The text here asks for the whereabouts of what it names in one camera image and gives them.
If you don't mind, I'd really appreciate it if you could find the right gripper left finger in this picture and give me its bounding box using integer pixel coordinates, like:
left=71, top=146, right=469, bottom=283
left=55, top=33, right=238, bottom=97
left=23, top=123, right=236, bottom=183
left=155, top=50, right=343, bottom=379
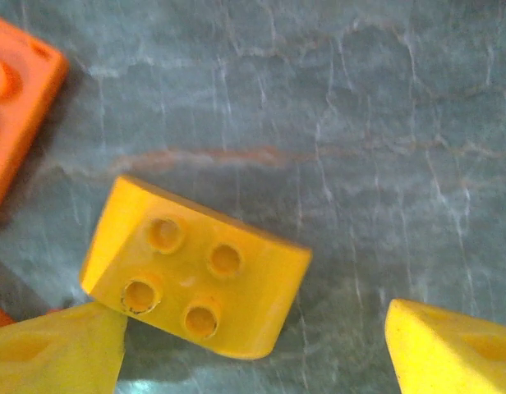
left=0, top=302, right=129, bottom=394

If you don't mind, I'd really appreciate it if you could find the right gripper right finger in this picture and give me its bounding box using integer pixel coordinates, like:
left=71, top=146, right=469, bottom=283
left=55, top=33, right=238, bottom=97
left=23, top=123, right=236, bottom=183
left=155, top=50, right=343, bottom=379
left=384, top=298, right=506, bottom=394

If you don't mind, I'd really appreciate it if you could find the yellow lego brick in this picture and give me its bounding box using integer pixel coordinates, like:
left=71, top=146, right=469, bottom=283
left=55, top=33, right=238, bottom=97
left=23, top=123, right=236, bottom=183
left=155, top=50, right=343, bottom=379
left=79, top=175, right=312, bottom=361

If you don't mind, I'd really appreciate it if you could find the orange long lego plate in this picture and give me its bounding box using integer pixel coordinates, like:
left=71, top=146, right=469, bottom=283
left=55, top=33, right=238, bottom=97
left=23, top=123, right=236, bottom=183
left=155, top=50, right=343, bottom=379
left=0, top=11, right=69, bottom=227

